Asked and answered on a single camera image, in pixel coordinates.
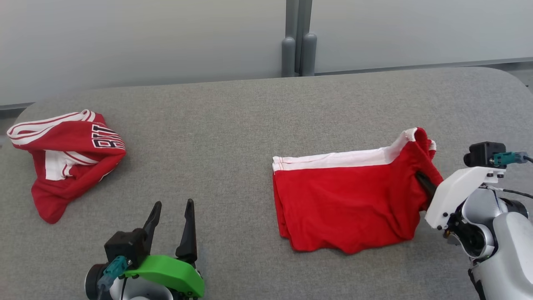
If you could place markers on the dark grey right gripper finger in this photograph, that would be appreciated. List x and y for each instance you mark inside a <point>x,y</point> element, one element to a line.
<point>427,185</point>

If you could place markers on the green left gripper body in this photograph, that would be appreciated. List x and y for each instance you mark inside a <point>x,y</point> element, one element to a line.
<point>175,273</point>

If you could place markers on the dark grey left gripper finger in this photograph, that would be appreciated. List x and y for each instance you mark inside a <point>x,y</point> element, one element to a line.
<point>152,225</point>
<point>188,241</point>

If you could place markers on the red shorts with white stripe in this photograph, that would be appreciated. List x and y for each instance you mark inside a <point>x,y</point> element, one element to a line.
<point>349,204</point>

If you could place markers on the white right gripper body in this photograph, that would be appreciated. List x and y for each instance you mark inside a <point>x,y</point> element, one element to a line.
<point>454,191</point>

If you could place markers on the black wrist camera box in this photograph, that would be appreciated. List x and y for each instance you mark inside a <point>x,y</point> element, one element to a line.
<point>125,246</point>
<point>485,152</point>

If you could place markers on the red jersey with white sleeves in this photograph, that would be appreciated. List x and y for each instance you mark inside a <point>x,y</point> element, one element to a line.
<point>79,141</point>

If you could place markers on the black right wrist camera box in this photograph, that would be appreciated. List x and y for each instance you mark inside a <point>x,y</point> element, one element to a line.
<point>485,152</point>

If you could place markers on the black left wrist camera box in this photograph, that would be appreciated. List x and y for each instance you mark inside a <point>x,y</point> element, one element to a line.
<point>125,246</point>

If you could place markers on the grey partition post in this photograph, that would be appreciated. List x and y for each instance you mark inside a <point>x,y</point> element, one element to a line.
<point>288,54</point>
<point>309,50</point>

